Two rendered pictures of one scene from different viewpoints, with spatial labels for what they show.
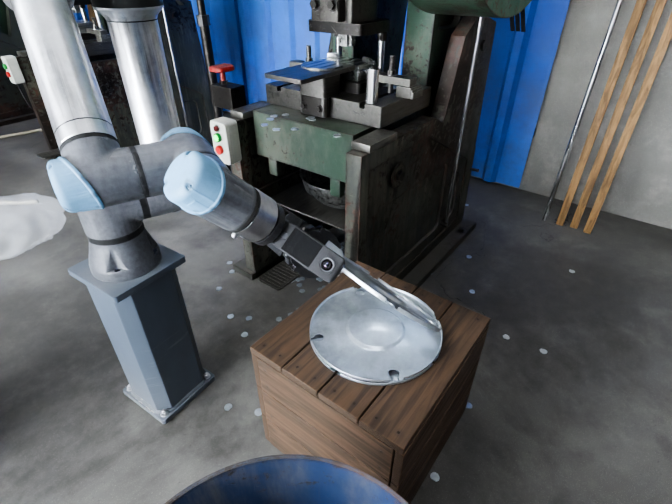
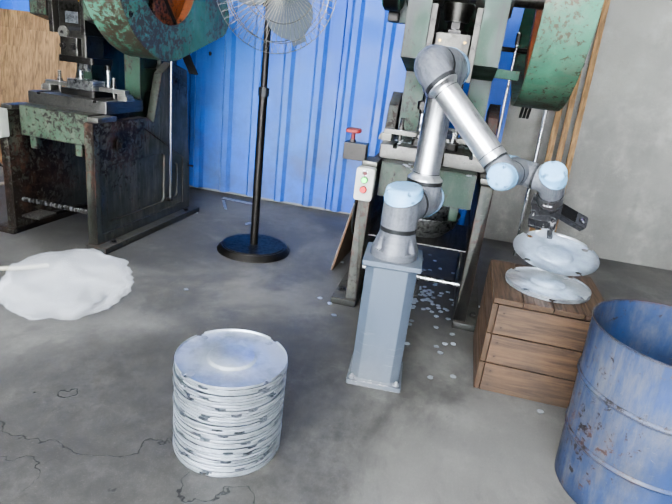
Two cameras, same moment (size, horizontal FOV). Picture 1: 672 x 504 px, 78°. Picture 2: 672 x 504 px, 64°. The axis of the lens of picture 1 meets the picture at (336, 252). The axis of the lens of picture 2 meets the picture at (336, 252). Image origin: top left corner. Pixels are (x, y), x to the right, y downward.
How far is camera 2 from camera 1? 151 cm
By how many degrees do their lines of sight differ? 28
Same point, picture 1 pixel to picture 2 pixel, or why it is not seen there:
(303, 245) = (569, 212)
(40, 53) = (474, 115)
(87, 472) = (379, 424)
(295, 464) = (613, 305)
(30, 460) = (328, 427)
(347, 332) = (537, 286)
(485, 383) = not seen: hidden behind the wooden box
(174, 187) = (556, 175)
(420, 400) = not seen: hidden behind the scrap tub
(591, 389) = not seen: hidden behind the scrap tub
